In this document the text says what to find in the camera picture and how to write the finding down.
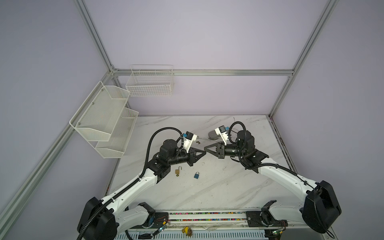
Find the aluminium rail bed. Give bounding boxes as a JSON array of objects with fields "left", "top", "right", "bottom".
[{"left": 115, "top": 209, "right": 337, "bottom": 240}]

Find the white mesh shelf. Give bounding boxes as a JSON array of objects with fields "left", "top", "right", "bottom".
[
  {"left": 96, "top": 108, "right": 139, "bottom": 159},
  {"left": 69, "top": 82, "right": 130, "bottom": 142}
]

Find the upper white mesh shelf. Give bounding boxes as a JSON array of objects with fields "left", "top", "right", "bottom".
[{"left": 69, "top": 82, "right": 130, "bottom": 142}]

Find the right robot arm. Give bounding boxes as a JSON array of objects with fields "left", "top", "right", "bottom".
[{"left": 205, "top": 130, "right": 342, "bottom": 234}]

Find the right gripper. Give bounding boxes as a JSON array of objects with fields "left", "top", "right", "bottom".
[{"left": 204, "top": 140, "right": 245, "bottom": 160}]

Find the lower white mesh shelf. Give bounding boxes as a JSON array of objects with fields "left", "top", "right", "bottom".
[{"left": 96, "top": 108, "right": 139, "bottom": 159}]

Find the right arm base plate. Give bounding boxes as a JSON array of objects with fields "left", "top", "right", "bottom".
[{"left": 246, "top": 200, "right": 288, "bottom": 228}]

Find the brass padlock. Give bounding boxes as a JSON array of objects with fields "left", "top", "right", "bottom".
[{"left": 175, "top": 166, "right": 183, "bottom": 177}]

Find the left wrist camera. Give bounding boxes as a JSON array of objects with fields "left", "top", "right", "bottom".
[{"left": 182, "top": 132, "right": 198, "bottom": 153}]

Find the grey fabric case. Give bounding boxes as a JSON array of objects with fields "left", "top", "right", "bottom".
[{"left": 208, "top": 131, "right": 219, "bottom": 140}]

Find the yellow padlock on rail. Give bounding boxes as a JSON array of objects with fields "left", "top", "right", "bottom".
[{"left": 182, "top": 227, "right": 193, "bottom": 237}]

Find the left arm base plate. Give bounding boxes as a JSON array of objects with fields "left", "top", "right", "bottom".
[{"left": 129, "top": 212, "right": 169, "bottom": 230}]

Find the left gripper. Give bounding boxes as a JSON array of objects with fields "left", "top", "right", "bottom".
[{"left": 168, "top": 146, "right": 206, "bottom": 166}]

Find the white wire basket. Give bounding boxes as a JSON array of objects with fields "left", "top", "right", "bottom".
[{"left": 126, "top": 65, "right": 174, "bottom": 97}]

